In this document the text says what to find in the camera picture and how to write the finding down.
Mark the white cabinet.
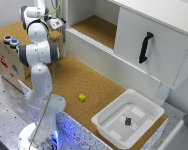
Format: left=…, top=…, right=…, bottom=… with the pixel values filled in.
left=62, top=0, right=188, bottom=108

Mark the purple block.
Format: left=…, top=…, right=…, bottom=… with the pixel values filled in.
left=124, top=116, right=133, bottom=127

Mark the yellow block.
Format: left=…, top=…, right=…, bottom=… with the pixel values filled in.
left=78, top=93, right=87, bottom=103

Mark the red button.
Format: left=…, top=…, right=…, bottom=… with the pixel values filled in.
left=3, top=34, right=13, bottom=45

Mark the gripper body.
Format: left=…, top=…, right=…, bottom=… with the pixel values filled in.
left=48, top=16, right=67, bottom=31

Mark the blue button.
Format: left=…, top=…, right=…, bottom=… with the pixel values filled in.
left=9, top=38, right=20, bottom=48

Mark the white plastic box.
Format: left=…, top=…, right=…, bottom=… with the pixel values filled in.
left=90, top=88, right=166, bottom=150

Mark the white sliding door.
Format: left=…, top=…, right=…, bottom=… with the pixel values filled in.
left=112, top=6, right=188, bottom=90

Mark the wooden drawer box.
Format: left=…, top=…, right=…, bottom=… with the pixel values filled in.
left=0, top=20, right=65, bottom=92

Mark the green cable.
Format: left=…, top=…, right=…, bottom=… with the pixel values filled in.
left=27, top=0, right=63, bottom=150

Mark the black door handle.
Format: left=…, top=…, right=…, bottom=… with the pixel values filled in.
left=138, top=31, right=155, bottom=65

